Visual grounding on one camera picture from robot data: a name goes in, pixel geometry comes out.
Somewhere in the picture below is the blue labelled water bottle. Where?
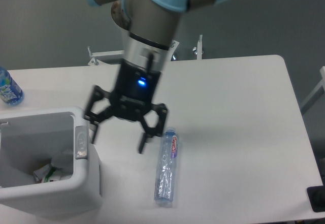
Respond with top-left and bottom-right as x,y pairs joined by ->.
1,67 -> 24,106

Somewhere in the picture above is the white paper wrapper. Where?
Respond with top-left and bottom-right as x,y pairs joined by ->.
51,149 -> 74,175

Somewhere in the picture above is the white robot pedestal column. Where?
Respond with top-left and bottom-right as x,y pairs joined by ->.
111,0 -> 131,58

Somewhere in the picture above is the black object at table edge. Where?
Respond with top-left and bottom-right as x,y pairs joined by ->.
307,185 -> 324,213

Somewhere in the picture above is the green white wrapper in bin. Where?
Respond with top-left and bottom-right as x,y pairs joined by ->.
33,164 -> 62,183

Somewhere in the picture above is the crushed clear plastic bottle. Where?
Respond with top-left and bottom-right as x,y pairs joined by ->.
154,127 -> 179,207

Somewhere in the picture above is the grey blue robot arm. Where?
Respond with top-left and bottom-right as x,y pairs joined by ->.
84,0 -> 225,153

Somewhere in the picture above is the white frame at right edge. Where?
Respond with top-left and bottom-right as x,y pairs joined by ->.
300,66 -> 324,115

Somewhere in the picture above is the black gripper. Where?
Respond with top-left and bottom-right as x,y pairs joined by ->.
84,60 -> 168,154

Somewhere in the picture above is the white trash can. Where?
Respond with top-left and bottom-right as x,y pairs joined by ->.
1,107 -> 103,217

